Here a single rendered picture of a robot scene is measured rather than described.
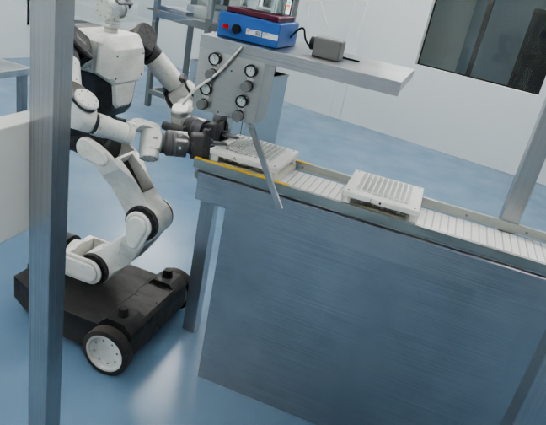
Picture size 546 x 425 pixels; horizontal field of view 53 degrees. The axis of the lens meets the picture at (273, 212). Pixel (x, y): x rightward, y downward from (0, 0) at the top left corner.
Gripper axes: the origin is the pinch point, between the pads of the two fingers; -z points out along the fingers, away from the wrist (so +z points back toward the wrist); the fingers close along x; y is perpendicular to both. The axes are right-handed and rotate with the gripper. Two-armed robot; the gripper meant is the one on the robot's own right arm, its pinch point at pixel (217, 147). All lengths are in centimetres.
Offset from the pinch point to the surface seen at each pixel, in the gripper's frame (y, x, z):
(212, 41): 8.9, -35.8, 7.2
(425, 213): 27, 8, -70
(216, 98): 10.7, -19.3, 4.1
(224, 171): 10.7, 4.8, -1.4
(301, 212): 25.4, 11.3, -25.5
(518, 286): 62, 15, -84
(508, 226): 37, 7, -95
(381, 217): 39, 6, -47
